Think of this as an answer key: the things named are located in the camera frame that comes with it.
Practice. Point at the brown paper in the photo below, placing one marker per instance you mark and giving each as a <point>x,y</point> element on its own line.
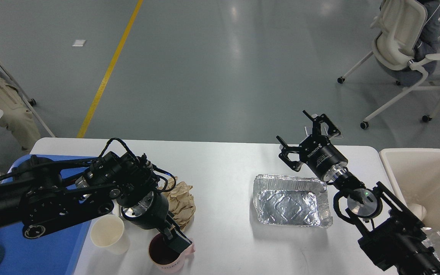
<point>181,202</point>

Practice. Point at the white office chair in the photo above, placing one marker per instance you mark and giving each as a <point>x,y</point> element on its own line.
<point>401,23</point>

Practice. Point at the white paper cup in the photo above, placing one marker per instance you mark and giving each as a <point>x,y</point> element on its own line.
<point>109,232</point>

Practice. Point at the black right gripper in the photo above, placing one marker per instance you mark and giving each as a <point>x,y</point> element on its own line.
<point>321,156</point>

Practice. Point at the person in black shirt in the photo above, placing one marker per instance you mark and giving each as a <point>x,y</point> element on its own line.
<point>17,118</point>

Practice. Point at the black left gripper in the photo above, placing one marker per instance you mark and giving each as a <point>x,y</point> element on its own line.
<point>152,212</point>

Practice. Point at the beige plastic bin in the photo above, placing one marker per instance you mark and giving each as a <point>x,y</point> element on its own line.
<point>414,175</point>

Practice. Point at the pink mug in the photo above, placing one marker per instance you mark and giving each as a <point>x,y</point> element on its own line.
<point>166,259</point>

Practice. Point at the seated person in jeans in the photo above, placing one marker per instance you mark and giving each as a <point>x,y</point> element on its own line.
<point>427,43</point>

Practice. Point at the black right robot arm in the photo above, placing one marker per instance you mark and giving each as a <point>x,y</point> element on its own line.
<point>391,235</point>

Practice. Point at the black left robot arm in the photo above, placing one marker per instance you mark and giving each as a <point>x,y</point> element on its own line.
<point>124,179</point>

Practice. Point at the aluminium foil container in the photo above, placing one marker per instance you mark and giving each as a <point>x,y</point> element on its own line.
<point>291,201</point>

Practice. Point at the blue plastic tray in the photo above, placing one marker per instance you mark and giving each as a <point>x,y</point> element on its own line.
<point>33,252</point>

